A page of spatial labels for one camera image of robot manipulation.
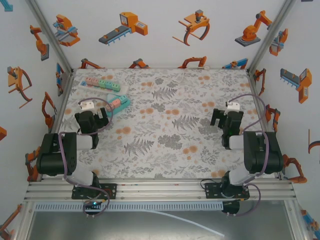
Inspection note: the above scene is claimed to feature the floral tablecloth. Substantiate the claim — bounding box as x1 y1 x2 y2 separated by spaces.
53 67 278 180

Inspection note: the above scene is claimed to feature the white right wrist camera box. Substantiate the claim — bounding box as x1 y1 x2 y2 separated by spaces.
226 101 241 113

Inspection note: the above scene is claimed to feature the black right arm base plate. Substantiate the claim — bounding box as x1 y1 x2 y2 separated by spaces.
204 182 250 200

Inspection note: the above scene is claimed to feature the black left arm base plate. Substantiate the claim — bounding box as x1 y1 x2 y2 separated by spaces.
71 183 118 200

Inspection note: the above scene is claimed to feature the black round connector housing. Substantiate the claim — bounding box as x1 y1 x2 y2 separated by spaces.
221 200 241 216

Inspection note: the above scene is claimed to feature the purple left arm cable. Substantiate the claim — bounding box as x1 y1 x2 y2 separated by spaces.
58 97 115 218

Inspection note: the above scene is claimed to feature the thin white tube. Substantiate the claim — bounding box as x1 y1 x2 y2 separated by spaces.
147 209 226 238

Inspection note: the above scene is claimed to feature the circuit board with green light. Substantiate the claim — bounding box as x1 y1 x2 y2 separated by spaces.
83 199 105 214

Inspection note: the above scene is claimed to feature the aluminium frame leg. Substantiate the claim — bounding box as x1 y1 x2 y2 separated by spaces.
13 201 36 240
284 199 311 240

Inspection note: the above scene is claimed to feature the long white power strip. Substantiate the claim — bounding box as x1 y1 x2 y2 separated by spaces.
78 76 129 95

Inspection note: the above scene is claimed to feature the aluminium frame rail with slots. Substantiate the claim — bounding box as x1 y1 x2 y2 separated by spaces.
23 178 296 202

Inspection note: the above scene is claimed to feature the grey corner bracket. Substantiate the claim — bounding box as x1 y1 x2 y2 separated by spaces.
56 72 73 98

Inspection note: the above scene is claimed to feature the white slotted cable duct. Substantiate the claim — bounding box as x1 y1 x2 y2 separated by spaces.
33 202 224 212

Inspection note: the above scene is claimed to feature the aluminium frame post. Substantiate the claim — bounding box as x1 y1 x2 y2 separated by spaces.
246 0 298 73
24 0 75 73

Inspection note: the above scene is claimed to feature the aluminium side rail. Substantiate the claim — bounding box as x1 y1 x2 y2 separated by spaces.
49 69 76 136
246 69 283 181

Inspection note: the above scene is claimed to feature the teal triangular power strip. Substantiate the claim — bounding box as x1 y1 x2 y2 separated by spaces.
106 93 132 118

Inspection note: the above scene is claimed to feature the grey metal panel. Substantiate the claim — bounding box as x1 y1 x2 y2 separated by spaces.
26 211 302 240

